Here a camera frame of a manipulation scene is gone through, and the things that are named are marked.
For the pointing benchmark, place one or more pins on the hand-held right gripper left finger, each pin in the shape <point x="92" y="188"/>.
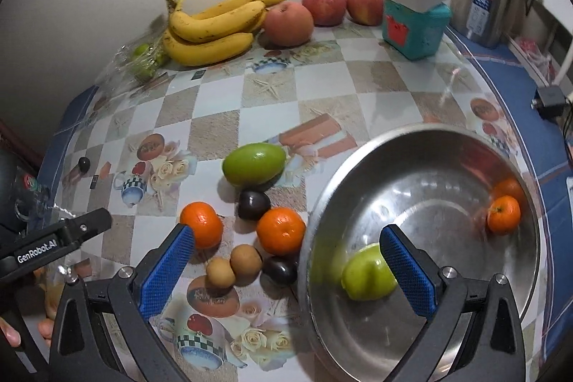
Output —
<point x="168" y="270"/>

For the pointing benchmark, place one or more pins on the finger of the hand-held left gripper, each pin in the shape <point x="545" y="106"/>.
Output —
<point x="87" y="225"/>

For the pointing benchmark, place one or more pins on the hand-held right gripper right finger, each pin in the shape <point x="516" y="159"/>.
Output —
<point x="407" y="274"/>

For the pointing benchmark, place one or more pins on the green mango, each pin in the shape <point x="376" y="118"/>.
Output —
<point x="254" y="163"/>
<point x="365" y="279"/>

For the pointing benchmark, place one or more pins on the tan round fruit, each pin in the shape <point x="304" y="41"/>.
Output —
<point x="246" y="261"/>
<point x="220" y="273"/>

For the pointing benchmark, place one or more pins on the stainless steel bowl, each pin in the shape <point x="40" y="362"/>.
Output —
<point x="429" y="185"/>

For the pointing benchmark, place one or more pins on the dark purple plum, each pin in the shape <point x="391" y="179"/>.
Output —
<point x="280" y="271"/>
<point x="253" y="205"/>

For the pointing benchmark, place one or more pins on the orange tangerine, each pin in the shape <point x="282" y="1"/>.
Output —
<point x="281" y="230"/>
<point x="503" y="215"/>
<point x="202" y="224"/>

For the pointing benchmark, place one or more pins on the clear bag of green fruits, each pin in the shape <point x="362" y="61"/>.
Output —
<point x="141" y="60"/>

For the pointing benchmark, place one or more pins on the person's left hand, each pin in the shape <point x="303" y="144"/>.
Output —
<point x="9" y="332"/>

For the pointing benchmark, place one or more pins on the small dark berry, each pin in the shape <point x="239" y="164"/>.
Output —
<point x="83" y="163"/>

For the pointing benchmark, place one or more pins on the dark round object with label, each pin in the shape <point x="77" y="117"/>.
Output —
<point x="18" y="189"/>

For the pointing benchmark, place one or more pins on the checkered printed tablecloth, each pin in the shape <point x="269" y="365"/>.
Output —
<point x="340" y="95"/>

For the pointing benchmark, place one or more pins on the yellow banana bunch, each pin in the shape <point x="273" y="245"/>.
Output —
<point x="206" y="37"/>

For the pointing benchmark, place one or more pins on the black charger adapter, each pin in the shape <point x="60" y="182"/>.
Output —
<point x="551" y="101"/>

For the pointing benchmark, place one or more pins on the teal plastic basket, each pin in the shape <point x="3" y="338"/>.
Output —
<point x="416" y="35"/>

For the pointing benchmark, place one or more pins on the pink packet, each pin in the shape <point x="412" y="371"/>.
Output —
<point x="535" y="55"/>

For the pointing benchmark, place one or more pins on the red apple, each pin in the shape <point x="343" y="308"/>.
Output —
<point x="324" y="5"/>
<point x="288" y="24"/>
<point x="365" y="3"/>

